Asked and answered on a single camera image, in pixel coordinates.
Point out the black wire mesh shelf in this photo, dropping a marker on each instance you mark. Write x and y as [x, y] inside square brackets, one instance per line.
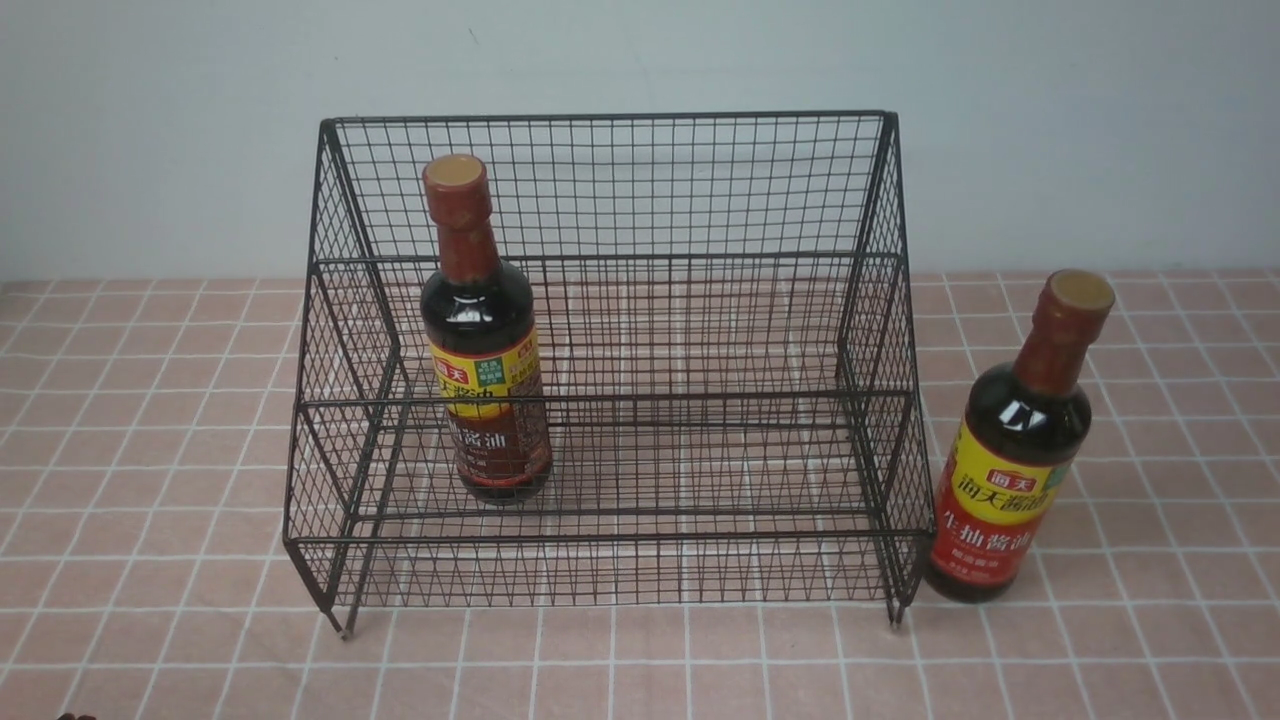
[725, 323]

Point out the pink checkered tablecloth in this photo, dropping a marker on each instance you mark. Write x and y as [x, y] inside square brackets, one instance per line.
[144, 432]

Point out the dark soy sauce bottle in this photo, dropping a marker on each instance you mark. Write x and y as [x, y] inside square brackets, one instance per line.
[479, 317]

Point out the light soy sauce bottle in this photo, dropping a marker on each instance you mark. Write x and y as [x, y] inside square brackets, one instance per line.
[1022, 426]

